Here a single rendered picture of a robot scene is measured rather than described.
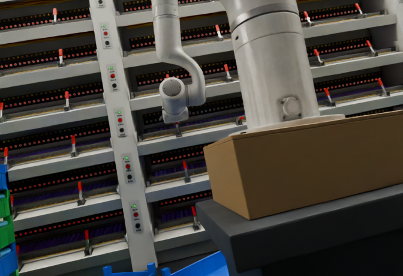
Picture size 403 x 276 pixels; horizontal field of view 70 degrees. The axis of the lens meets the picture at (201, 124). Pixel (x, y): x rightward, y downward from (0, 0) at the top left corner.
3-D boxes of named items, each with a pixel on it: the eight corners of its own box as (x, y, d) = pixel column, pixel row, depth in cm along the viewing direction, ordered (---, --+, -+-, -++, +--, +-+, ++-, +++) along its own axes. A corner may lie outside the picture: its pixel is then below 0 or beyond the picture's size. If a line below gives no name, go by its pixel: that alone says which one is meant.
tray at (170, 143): (277, 128, 125) (274, 107, 123) (138, 156, 119) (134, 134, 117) (261, 120, 145) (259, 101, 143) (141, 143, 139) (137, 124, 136)
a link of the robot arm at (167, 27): (198, 21, 104) (205, 105, 105) (154, 24, 103) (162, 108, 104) (200, 12, 95) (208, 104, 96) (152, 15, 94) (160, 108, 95)
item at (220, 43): (257, 46, 131) (253, 14, 128) (123, 68, 124) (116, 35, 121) (244, 48, 150) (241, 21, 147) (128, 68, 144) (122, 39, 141)
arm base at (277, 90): (370, 114, 39) (341, -12, 41) (231, 137, 40) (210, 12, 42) (321, 128, 58) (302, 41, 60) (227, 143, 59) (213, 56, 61)
